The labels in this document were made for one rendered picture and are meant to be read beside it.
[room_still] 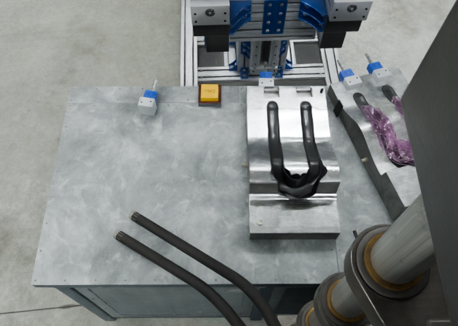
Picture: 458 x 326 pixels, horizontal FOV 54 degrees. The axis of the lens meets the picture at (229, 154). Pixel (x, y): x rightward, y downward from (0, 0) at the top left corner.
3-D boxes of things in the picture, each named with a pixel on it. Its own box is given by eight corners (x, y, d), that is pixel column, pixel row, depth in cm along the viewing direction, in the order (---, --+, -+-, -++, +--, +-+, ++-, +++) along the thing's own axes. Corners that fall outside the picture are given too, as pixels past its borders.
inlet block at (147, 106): (150, 84, 163) (148, 74, 158) (163, 86, 162) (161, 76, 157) (140, 114, 156) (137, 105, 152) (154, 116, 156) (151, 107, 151)
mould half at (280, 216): (245, 101, 159) (247, 77, 147) (319, 101, 159) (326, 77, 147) (249, 239, 135) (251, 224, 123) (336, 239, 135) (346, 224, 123)
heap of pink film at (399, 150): (354, 107, 151) (359, 93, 144) (401, 94, 153) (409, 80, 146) (390, 174, 139) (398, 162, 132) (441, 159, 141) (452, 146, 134)
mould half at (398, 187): (326, 93, 161) (333, 73, 151) (392, 76, 164) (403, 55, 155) (392, 220, 138) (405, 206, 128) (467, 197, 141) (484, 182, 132)
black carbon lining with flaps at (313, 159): (264, 104, 150) (266, 86, 142) (313, 104, 150) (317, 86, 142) (269, 202, 133) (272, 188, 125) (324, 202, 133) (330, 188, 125)
